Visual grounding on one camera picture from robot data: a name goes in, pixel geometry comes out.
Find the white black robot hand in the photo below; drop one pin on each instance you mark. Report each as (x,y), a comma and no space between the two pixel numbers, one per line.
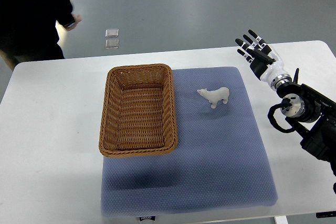
(264,61)

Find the white bear figurine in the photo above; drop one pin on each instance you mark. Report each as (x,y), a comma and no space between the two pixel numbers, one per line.
(215,96)

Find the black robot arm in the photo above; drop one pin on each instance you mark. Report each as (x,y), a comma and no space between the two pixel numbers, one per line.
(307,112)

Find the brown wicker basket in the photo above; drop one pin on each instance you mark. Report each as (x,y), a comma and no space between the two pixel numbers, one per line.
(138,114)

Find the blue-grey quilted mat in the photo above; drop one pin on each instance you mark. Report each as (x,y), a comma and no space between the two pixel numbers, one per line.
(220,161)

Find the lower metal floor plate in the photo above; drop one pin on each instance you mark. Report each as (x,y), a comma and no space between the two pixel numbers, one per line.
(112,43)

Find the metal floor plate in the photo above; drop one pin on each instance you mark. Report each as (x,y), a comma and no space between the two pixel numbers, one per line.
(112,43)
(112,32)

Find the upper metal floor plate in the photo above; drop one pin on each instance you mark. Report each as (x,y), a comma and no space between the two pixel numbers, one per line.
(112,32)

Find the black table control panel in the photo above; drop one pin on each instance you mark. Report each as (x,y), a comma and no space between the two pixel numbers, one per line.
(327,214)

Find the black label under table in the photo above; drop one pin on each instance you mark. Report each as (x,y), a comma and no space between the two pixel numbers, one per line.
(147,218)

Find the person in black clothes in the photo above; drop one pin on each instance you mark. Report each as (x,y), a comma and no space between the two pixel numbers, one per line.
(28,29)

